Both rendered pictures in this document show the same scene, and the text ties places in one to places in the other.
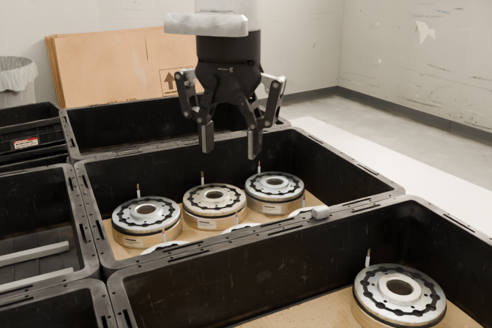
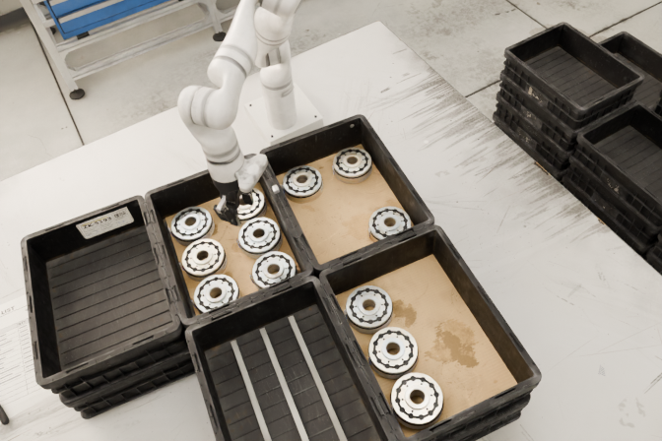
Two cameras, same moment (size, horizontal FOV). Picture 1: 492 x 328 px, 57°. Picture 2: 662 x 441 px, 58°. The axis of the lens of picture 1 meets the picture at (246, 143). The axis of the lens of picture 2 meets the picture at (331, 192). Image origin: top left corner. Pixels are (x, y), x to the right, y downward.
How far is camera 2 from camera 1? 117 cm
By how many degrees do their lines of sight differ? 69
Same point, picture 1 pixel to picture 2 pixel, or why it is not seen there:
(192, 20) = (256, 174)
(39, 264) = (248, 354)
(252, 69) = not seen: hidden behind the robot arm
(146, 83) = not seen: outside the picture
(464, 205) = (165, 138)
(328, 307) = (298, 212)
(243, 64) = not seen: hidden behind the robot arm
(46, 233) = (211, 364)
